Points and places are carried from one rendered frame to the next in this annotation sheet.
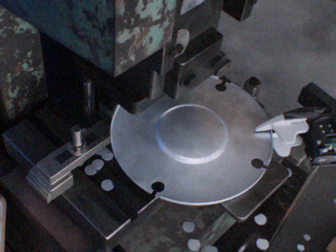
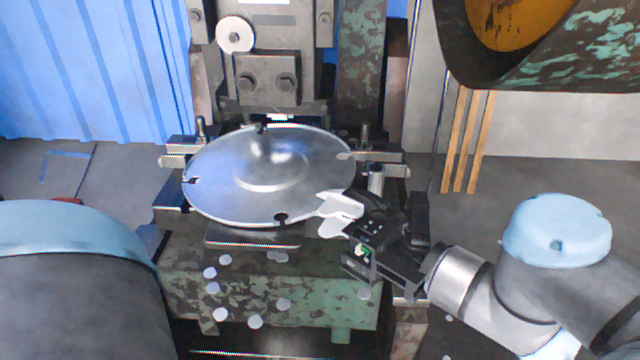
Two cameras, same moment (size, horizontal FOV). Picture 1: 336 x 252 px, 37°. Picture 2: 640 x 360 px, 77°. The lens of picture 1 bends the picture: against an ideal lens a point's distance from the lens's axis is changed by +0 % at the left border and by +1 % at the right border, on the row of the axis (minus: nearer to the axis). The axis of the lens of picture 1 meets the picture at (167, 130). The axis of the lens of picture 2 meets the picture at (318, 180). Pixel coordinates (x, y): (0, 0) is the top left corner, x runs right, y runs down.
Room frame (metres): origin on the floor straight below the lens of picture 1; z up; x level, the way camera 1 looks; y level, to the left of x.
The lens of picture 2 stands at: (0.31, -0.55, 1.18)
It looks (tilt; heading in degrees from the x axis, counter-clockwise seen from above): 37 degrees down; 57
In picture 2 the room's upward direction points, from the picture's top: straight up
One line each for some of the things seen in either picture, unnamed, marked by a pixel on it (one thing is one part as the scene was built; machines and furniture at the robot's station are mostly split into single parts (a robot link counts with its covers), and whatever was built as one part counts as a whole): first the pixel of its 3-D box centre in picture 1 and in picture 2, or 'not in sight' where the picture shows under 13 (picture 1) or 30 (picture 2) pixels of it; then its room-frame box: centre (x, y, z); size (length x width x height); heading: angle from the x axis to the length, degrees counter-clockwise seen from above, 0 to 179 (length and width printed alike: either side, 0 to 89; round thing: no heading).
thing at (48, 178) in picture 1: (73, 149); (199, 139); (0.49, 0.16, 0.76); 0.17 x 0.06 x 0.10; 143
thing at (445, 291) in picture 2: not in sight; (454, 281); (0.62, -0.38, 0.80); 0.08 x 0.05 x 0.08; 15
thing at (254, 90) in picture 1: (249, 96); (374, 187); (0.69, -0.15, 0.75); 0.03 x 0.03 x 0.10; 53
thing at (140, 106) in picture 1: (144, 61); (280, 92); (0.63, 0.06, 0.86); 0.20 x 0.16 x 0.05; 143
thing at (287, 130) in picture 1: (283, 131); (333, 205); (0.57, -0.20, 0.81); 0.09 x 0.06 x 0.03; 105
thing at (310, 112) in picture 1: (306, 118); (368, 208); (0.60, -0.24, 0.82); 0.09 x 0.02 x 0.05; 105
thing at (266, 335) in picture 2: not in sight; (292, 283); (0.63, 0.06, 0.31); 0.43 x 0.42 x 0.01; 143
